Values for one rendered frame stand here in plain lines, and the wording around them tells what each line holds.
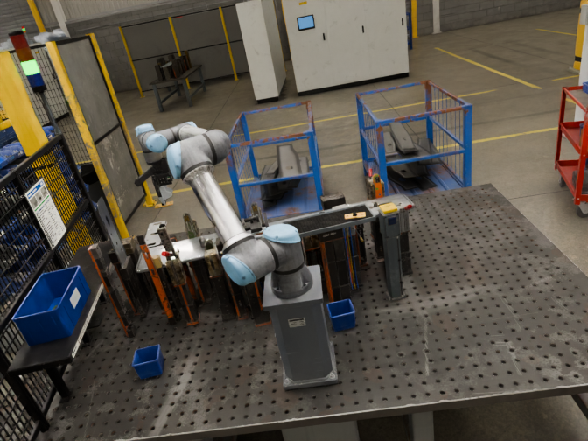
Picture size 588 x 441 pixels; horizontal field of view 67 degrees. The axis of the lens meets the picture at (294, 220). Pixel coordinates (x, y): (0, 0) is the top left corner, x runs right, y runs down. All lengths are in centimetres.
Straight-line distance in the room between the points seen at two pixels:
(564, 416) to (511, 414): 24
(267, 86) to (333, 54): 153
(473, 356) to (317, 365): 59
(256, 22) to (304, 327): 853
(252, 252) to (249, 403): 63
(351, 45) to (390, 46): 81
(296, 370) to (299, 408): 13
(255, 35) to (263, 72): 73
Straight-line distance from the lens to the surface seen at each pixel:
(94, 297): 207
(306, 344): 164
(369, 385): 175
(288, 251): 144
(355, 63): 989
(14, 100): 260
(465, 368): 181
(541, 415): 264
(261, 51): 976
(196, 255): 214
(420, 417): 181
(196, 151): 151
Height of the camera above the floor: 201
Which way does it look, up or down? 27 degrees down
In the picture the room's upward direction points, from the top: 11 degrees counter-clockwise
